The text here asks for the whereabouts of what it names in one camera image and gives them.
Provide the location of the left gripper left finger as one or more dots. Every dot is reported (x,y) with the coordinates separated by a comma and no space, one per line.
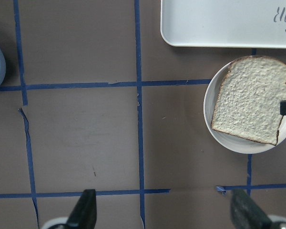
(84,214)

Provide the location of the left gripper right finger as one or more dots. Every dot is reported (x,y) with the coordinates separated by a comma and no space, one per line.
(245,213)

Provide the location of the bread slice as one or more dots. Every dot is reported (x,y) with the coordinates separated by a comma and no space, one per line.
(248,102)

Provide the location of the cream bear tray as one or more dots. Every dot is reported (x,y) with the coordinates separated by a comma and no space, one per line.
(224,23)

